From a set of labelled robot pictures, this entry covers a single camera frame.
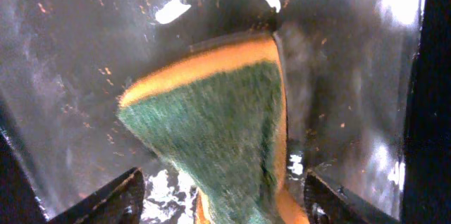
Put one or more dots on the black rectangular tray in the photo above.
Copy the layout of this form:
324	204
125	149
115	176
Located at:
367	86

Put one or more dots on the green yellow sponge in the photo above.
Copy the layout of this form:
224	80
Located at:
220	116

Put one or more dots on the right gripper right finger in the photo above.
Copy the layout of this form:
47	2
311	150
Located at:
328	202

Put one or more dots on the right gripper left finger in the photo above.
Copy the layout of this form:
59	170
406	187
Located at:
118	202

